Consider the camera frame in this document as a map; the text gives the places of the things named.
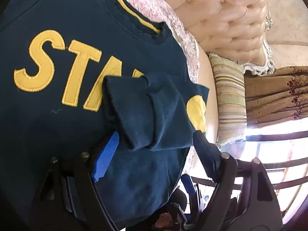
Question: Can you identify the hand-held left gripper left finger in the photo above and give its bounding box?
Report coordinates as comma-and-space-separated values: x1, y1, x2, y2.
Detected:
29, 132, 123, 231

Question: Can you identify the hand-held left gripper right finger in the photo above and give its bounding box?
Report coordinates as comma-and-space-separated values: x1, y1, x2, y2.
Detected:
192, 130, 284, 231

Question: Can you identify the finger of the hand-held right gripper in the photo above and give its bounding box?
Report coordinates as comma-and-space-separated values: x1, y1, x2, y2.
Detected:
179, 174, 196, 198

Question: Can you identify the navy sweatshirt with yellow patches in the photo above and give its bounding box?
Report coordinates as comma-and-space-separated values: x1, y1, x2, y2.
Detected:
0, 0, 210, 231

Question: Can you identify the striped fringed pillow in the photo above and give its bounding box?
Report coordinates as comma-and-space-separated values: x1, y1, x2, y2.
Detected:
208, 52, 248, 147

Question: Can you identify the brown patterned curtain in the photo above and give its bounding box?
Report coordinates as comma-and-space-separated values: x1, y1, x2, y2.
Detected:
243, 65, 308, 128

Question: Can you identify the pink floral blanket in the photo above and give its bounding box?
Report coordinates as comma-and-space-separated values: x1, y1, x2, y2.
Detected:
113, 0, 201, 174

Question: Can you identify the pink tufted leather sofa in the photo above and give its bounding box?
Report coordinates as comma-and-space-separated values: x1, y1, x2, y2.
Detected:
151, 0, 275, 171

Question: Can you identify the black window frame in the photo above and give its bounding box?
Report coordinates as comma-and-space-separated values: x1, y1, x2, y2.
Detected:
188, 130, 308, 224

